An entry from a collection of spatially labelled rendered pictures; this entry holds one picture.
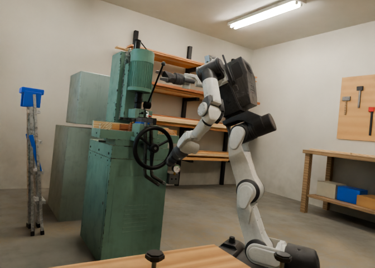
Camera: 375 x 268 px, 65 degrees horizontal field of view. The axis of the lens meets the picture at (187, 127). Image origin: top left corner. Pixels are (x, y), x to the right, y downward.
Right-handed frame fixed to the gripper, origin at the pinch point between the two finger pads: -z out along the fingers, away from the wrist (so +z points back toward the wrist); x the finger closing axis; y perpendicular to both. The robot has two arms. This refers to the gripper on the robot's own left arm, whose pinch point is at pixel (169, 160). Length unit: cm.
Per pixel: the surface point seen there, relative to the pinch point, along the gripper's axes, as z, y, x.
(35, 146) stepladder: -82, 81, -9
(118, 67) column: -20, 70, 56
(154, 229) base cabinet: -48, -27, -21
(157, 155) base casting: -21.6, 5.1, 12.8
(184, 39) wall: -145, 56, 324
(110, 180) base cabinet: -30.5, 21.5, -19.9
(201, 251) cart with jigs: 62, -13, -67
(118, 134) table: -15.0, 36.4, 2.1
